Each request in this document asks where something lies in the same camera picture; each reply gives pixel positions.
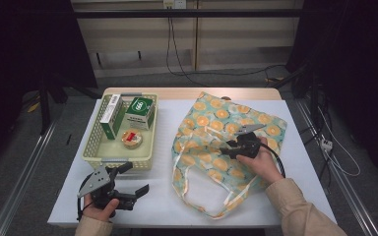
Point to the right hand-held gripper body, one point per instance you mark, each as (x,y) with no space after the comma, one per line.
(249,146)

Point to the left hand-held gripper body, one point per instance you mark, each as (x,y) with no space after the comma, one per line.
(100,187)

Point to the pale yellow perforated plastic basket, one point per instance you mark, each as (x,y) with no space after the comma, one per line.
(111,149)

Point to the orange slice print tote bag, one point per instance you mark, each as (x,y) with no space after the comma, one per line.
(210,121)

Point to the long white green medicine box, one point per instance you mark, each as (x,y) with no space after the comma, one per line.
(110,118)

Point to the square green white medicine box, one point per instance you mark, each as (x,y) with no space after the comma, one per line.
(139,108)

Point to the person's right hand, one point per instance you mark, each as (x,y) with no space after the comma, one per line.
(262,164)

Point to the person's left hand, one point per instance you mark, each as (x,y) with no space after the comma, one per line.
(101,213)

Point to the black stand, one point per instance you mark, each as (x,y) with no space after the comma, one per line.
(44,108)

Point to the long beige background desk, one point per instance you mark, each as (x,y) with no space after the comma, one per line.
(242,36)

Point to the aluminium floor rail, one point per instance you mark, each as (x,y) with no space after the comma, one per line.
(341,177)
(19,187)

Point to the white wall socket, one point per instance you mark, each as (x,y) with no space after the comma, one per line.
(174,4)

